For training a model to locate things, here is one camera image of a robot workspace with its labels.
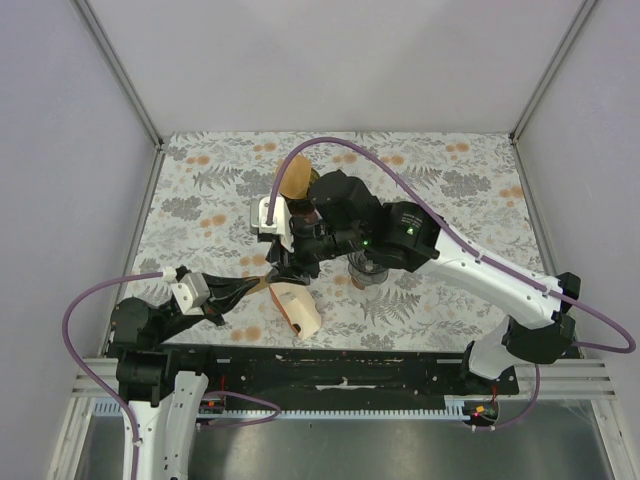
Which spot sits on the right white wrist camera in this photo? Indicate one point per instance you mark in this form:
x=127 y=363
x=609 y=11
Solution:
x=277 y=227

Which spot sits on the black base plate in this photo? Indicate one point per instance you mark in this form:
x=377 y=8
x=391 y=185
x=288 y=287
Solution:
x=302 y=377

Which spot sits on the left aluminium frame post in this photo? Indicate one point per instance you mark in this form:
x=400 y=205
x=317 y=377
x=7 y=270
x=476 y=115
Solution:
x=109 y=54

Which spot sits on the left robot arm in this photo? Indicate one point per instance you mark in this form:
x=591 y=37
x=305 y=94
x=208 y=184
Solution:
x=163 y=385

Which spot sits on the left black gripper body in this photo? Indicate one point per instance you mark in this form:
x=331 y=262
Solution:
x=208 y=309

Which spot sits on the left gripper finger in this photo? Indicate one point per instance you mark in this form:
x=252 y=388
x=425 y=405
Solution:
x=219 y=285
x=227 y=298

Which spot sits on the olive green dripper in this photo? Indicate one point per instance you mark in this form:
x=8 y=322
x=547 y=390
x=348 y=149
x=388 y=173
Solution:
x=314 y=176

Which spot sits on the floral table mat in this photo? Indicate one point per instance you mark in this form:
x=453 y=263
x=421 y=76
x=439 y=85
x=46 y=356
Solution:
x=199 y=218

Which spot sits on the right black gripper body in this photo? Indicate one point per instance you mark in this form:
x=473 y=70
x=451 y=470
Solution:
x=311 y=246

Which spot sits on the grey clear dripper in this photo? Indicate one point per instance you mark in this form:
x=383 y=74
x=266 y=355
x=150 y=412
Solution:
x=358 y=262

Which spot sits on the white slotted cable duct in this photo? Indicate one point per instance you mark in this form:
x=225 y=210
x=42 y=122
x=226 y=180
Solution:
x=442 y=409

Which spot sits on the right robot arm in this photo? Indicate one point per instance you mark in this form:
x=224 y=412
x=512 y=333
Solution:
x=402 y=236

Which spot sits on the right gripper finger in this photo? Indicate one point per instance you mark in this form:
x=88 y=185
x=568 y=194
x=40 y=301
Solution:
x=287 y=274
x=277 y=255

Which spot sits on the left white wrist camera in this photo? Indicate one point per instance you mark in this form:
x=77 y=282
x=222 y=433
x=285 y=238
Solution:
x=190 y=292

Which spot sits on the right aluminium frame post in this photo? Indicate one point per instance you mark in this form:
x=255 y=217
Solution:
x=562 y=51

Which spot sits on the red grey coffee server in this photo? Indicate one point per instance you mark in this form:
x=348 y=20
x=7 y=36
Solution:
x=305 y=210

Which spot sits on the brown paper coffee filter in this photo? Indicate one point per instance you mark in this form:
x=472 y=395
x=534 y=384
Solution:
x=296 y=179

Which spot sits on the aluminium frame post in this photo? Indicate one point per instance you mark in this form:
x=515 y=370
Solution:
x=109 y=54
x=562 y=51

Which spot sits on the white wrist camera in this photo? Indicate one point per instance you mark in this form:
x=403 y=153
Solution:
x=277 y=227
x=190 y=292

